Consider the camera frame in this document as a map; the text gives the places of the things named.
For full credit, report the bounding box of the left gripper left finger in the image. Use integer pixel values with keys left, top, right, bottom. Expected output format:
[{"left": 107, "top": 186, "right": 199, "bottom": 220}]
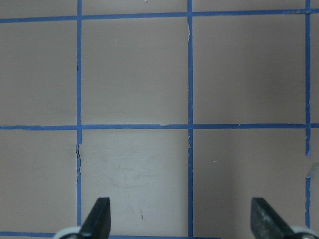
[{"left": 54, "top": 197, "right": 110, "bottom": 239}]

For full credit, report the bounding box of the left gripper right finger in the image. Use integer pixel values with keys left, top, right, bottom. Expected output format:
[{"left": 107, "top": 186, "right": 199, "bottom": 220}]
[{"left": 250, "top": 197, "right": 319, "bottom": 239}]

